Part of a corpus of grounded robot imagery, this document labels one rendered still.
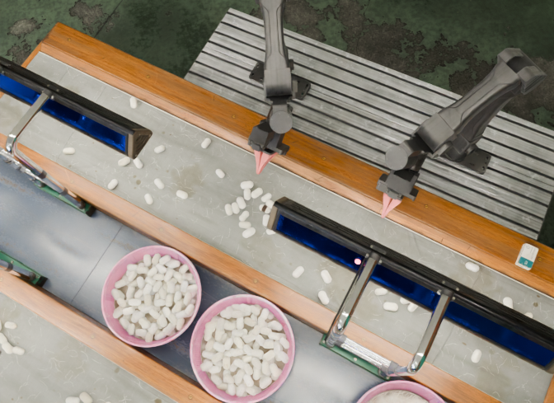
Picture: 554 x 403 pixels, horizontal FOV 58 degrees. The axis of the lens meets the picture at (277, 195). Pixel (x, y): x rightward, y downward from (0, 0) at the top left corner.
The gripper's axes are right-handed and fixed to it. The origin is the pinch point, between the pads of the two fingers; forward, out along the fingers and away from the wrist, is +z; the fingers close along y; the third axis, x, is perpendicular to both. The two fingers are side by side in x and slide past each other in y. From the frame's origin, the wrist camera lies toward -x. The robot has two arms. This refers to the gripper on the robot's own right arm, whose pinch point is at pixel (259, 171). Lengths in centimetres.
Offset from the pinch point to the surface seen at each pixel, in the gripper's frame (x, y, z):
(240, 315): -17.2, 13.6, 32.3
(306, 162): 10.6, 9.3, -4.4
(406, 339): -7, 54, 21
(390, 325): -7, 49, 20
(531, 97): 139, 71, -38
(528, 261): 10, 73, -6
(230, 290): -8.9, 6.6, 32.9
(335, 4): 144, -35, -45
